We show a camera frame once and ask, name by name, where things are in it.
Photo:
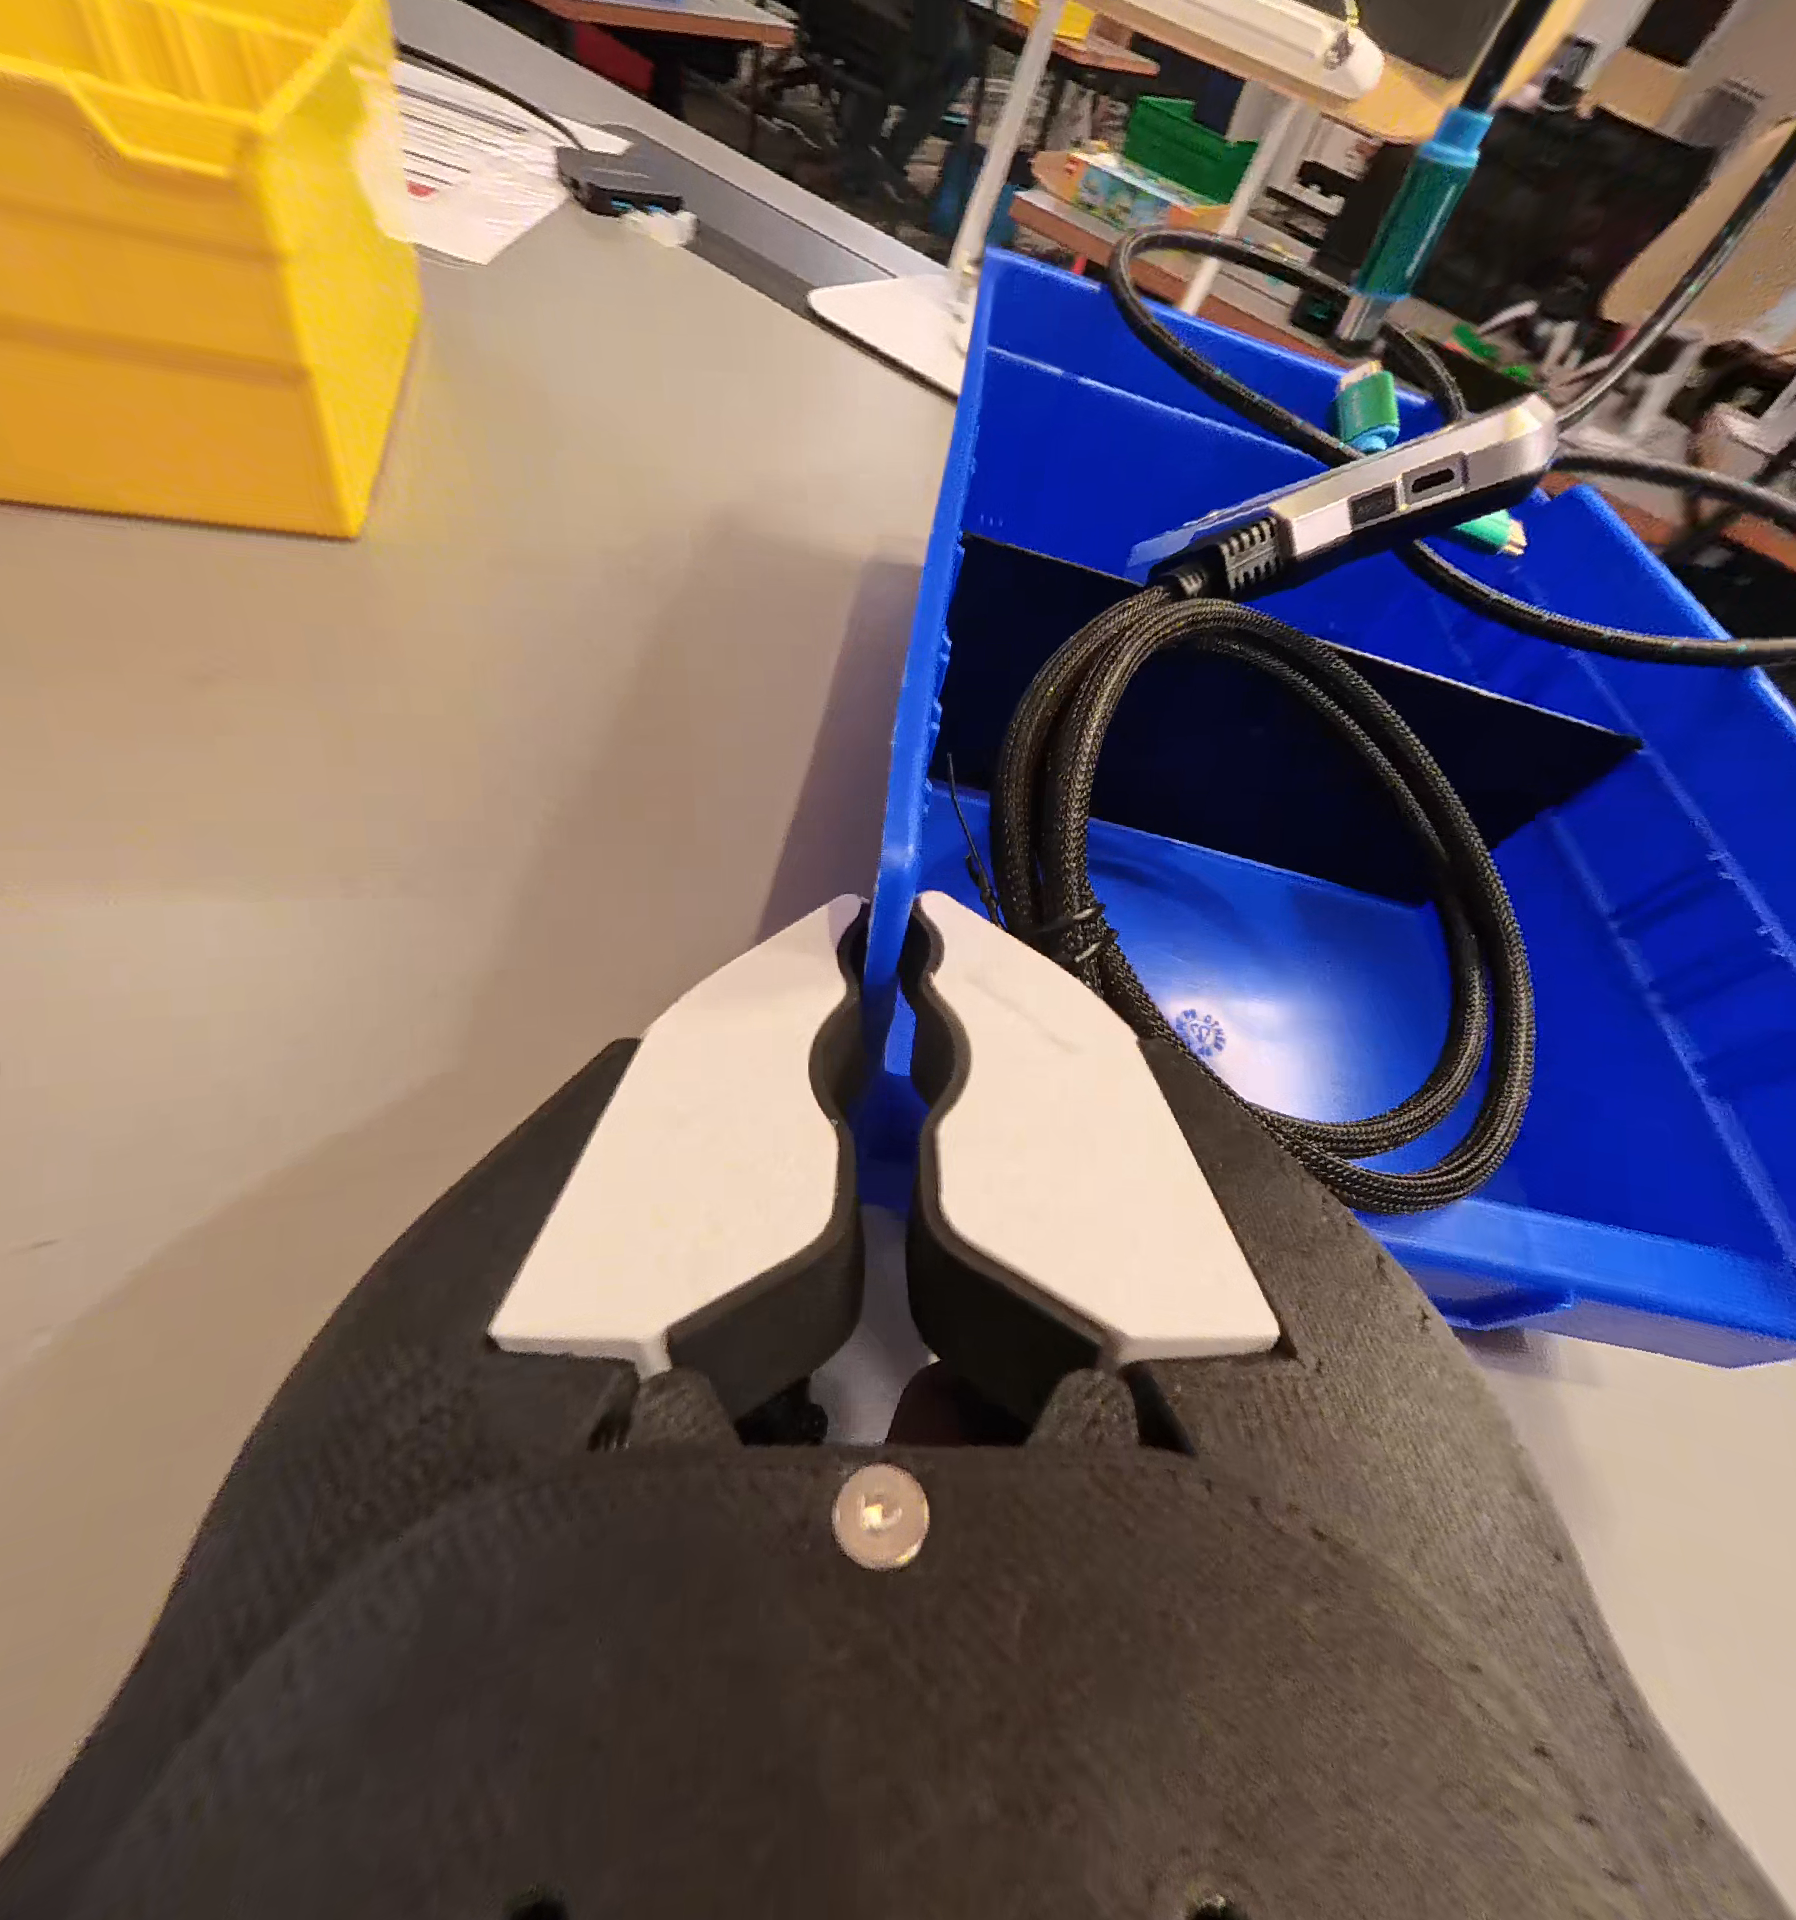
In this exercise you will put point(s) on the green plastic bin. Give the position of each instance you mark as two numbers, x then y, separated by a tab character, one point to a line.
1192	142

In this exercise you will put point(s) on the white desk lamp stand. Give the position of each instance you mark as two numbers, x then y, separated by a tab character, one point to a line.
899	330

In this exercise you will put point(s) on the small black usb hub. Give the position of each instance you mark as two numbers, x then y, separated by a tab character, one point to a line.
621	182

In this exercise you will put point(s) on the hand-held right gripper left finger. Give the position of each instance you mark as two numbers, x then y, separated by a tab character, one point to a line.
689	1169

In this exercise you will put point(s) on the white printed paper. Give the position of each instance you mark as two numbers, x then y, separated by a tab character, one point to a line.
471	179

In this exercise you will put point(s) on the large blue plastic bin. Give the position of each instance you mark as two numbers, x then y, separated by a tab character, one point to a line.
1288	989

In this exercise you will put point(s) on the yellow plastic bin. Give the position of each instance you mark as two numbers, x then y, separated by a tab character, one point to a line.
163	300

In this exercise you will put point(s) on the black bin divider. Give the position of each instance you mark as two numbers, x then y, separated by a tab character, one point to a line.
1288	750

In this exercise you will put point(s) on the silver black port switch box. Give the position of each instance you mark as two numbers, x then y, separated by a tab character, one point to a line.
1439	466

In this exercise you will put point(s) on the small white adapter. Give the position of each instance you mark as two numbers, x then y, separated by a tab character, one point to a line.
665	229

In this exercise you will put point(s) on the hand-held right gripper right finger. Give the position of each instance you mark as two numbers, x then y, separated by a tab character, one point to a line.
1077	1184

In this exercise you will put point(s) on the colourful toy box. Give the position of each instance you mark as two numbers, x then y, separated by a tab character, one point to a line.
1123	187

